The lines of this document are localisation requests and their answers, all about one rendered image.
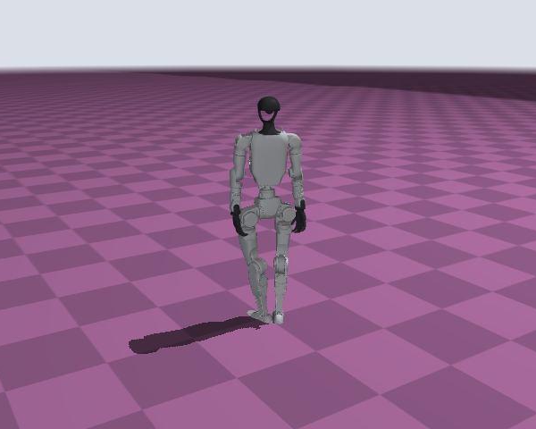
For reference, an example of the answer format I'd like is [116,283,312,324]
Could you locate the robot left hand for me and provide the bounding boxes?
[230,205,248,236]

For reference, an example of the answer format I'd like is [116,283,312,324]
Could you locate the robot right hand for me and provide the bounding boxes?
[291,199,306,233]

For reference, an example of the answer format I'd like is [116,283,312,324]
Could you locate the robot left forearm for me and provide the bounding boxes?
[230,169,242,212]

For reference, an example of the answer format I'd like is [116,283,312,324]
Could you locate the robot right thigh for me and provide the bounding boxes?
[273,202,296,273]

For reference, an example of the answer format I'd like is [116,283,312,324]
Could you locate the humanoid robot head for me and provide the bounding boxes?
[257,97,281,135]

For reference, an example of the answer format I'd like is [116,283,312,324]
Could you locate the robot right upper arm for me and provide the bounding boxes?
[287,133,302,179]

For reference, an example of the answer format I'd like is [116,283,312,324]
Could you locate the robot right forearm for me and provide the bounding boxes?
[291,168,306,207]

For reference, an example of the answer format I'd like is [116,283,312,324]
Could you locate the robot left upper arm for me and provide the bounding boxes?
[231,133,252,181]

